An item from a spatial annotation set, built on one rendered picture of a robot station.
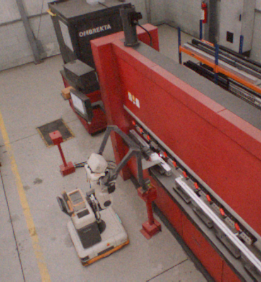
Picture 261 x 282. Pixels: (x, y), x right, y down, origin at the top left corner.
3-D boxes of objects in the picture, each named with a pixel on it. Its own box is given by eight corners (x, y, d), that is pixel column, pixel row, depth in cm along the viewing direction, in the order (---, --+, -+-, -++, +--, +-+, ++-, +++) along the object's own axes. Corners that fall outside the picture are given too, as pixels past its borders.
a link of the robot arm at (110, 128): (108, 122, 394) (108, 123, 384) (118, 126, 396) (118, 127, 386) (95, 155, 403) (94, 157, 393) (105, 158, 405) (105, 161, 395)
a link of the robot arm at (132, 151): (131, 143, 362) (134, 147, 354) (140, 149, 370) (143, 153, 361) (106, 174, 369) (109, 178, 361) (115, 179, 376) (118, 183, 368)
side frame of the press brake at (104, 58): (117, 172, 551) (89, 40, 413) (161, 153, 576) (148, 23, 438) (123, 181, 533) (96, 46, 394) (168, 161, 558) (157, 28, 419)
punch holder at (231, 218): (223, 218, 308) (224, 206, 298) (230, 214, 311) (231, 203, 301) (234, 229, 297) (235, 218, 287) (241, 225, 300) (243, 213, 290)
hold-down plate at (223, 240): (215, 236, 328) (215, 234, 327) (220, 233, 330) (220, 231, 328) (236, 259, 306) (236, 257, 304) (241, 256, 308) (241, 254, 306)
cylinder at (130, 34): (121, 43, 390) (115, 2, 362) (139, 38, 398) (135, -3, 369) (133, 52, 365) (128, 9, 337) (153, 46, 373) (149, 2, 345)
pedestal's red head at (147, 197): (137, 195, 415) (136, 185, 404) (147, 189, 421) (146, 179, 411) (147, 204, 401) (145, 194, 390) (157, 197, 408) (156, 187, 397)
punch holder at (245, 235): (237, 233, 293) (239, 221, 283) (245, 229, 296) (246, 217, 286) (249, 245, 282) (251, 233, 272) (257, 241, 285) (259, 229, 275)
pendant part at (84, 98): (74, 110, 488) (69, 89, 467) (81, 107, 493) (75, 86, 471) (89, 122, 457) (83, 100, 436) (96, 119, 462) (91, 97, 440)
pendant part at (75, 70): (75, 116, 503) (61, 65, 452) (89, 109, 513) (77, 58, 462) (91, 129, 468) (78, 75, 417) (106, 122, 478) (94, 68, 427)
